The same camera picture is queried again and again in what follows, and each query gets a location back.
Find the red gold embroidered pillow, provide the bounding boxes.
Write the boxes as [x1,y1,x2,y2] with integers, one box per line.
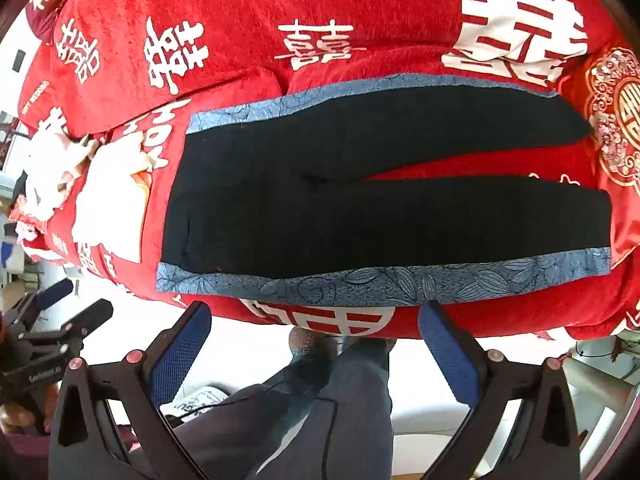
[557,47,640,341]

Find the red printed blanket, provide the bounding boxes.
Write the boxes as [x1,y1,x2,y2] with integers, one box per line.
[10,0,640,343]

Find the maroon pillow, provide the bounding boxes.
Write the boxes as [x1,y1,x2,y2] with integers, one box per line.
[27,0,68,43]

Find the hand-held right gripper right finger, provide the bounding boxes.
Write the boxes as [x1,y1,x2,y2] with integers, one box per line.
[419,301,582,480]

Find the person's legs in jeans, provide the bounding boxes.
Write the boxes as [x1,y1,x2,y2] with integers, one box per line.
[167,327,398,480]

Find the grey metal frame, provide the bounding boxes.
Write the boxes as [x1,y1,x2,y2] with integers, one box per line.
[565,337,640,466]

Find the person's left forearm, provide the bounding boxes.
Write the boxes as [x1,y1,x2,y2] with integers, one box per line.
[0,432,53,466]

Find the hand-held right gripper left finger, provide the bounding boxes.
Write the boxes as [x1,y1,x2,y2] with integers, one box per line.
[50,301,213,480]

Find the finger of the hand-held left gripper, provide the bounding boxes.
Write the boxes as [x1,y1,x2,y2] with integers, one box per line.
[62,298,114,341]
[15,279,76,328]

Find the person's left hand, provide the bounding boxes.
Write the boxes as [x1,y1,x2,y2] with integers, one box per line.
[0,387,60,437]

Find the black pants with blue trim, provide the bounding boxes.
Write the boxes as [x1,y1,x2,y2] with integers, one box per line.
[156,74,613,308]

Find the white slipper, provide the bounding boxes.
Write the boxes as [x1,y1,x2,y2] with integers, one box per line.
[162,384,232,422]

